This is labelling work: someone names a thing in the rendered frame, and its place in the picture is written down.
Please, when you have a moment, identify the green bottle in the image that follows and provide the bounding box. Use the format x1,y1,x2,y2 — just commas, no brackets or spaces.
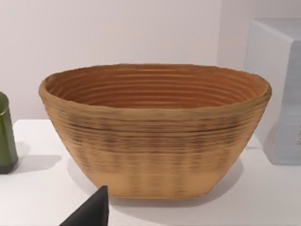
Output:
0,91,19,175

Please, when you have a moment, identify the woven brown basket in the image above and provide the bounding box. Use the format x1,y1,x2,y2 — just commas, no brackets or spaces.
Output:
39,63,272,200

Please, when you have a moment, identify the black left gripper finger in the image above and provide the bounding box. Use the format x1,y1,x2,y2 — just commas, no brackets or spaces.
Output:
59,185,110,226

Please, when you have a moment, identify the pale grey box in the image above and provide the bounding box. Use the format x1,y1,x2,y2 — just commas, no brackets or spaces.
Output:
245,17,301,166

